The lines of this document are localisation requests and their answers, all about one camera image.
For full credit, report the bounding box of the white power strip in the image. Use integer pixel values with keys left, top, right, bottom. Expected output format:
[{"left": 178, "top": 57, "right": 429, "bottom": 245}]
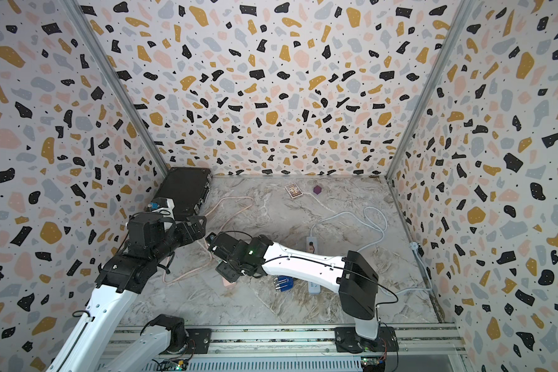
[{"left": 305, "top": 236, "right": 322, "bottom": 295}]

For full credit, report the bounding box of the black briefcase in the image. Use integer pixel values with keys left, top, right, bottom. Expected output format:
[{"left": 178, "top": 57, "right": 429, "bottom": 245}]
[{"left": 154, "top": 167, "right": 212, "bottom": 221}]

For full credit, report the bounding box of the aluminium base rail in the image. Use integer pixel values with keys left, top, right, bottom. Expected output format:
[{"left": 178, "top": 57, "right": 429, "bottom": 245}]
[{"left": 73, "top": 322, "right": 475, "bottom": 372}]

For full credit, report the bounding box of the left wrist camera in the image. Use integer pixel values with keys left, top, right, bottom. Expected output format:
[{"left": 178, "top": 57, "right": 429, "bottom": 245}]
[{"left": 147, "top": 198, "right": 175, "bottom": 219}]

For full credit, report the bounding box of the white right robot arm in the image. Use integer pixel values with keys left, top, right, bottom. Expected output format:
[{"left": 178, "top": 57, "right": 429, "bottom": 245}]
[{"left": 206, "top": 232, "right": 384, "bottom": 341}]

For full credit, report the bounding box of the pink power strip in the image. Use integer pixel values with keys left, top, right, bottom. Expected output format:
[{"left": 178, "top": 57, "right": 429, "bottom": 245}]
[{"left": 215, "top": 262, "right": 241, "bottom": 284}]

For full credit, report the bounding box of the aluminium corner post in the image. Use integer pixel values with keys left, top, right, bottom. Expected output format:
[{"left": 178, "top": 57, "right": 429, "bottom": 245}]
[
  {"left": 61, "top": 1, "right": 168, "bottom": 177},
  {"left": 385, "top": 0, "right": 475, "bottom": 182}
]

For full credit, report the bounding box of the white power strip cable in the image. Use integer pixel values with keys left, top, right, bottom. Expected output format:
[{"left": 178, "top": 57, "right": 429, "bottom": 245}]
[{"left": 309, "top": 205, "right": 389, "bottom": 254}]

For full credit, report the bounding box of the playing card box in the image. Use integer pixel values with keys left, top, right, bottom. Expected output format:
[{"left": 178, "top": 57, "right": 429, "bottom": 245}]
[{"left": 285, "top": 183, "right": 303, "bottom": 199}]

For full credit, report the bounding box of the aluminium corner post right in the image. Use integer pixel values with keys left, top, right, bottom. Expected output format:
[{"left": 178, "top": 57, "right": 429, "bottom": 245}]
[{"left": 385, "top": 0, "right": 475, "bottom": 182}]

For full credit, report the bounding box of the aluminium corner post left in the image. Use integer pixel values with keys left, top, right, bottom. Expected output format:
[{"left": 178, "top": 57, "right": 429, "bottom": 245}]
[{"left": 61, "top": 1, "right": 168, "bottom": 177}]

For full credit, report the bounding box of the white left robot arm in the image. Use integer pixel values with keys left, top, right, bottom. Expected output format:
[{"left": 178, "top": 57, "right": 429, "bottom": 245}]
[{"left": 48, "top": 212, "right": 206, "bottom": 371}]

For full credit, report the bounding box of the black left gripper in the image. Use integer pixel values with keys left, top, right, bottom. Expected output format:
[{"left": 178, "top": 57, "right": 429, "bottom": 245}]
[{"left": 152, "top": 213, "right": 208, "bottom": 268}]

